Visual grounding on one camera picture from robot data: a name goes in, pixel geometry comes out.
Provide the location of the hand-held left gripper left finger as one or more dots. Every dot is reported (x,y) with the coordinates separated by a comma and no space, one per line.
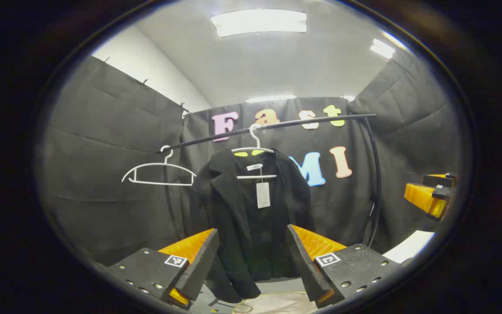
(201,270)

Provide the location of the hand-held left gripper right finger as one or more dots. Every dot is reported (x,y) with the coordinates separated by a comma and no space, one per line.
(305,266)

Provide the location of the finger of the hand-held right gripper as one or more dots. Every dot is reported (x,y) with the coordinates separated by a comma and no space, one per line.
(423,198)
(438,181)

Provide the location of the beige laundry hamper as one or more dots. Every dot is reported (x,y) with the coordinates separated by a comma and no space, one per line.
(277,303)

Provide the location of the black jacket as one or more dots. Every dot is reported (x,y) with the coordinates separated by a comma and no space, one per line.
(233,209)

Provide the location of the white clothes hanger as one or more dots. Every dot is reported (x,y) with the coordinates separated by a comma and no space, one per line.
(257,176)
(166,163)

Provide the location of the black metal clothes rack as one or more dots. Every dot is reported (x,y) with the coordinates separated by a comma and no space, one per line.
(286,125)

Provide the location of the small ceiling light panel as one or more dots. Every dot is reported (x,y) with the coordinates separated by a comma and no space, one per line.
(382,49)
(271,98)

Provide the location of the black backdrop cloth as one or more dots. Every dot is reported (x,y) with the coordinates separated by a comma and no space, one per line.
(103,152)

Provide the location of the large ceiling light panel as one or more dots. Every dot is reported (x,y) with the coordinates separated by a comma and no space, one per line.
(259,22)

